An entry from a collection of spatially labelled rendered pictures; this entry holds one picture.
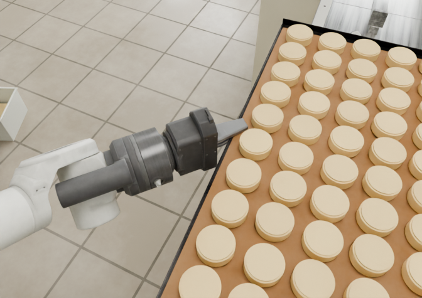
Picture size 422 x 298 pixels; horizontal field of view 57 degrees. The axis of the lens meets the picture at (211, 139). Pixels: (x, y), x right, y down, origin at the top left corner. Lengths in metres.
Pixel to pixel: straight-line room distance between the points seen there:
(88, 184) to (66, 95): 1.75
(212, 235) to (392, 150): 0.30
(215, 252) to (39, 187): 0.23
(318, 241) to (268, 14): 0.99
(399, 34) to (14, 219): 1.06
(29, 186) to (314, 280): 0.36
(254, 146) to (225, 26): 2.04
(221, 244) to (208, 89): 1.70
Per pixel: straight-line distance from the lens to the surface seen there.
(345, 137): 0.62
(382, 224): 0.56
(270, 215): 0.52
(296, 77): 0.69
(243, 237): 0.53
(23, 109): 2.22
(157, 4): 2.81
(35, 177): 0.53
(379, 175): 0.60
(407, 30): 1.27
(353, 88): 0.70
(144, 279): 1.61
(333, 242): 0.52
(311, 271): 0.50
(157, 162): 0.55
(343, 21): 1.24
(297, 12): 1.35
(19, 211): 0.51
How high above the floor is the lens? 1.52
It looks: 52 degrees down
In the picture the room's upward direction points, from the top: straight up
